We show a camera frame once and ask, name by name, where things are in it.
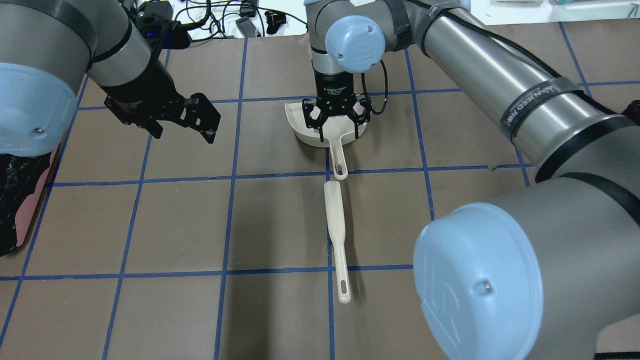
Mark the white hand brush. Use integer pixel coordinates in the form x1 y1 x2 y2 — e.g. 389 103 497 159
323 180 352 305

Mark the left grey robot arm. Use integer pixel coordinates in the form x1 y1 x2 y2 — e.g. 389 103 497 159
0 0 221 157

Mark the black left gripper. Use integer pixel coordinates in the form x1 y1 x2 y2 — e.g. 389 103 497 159
103 85 222 144

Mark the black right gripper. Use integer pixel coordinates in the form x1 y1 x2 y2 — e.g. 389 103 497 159
302 72 371 142

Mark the black power adapter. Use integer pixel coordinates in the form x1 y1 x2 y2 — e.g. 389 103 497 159
134 0 173 38

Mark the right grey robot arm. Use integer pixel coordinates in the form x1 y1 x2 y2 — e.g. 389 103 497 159
334 18 639 360

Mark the white plastic dustpan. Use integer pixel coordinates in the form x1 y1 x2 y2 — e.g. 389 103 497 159
284 102 357 180

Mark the bin with black bag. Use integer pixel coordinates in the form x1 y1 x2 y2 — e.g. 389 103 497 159
0 148 58 256

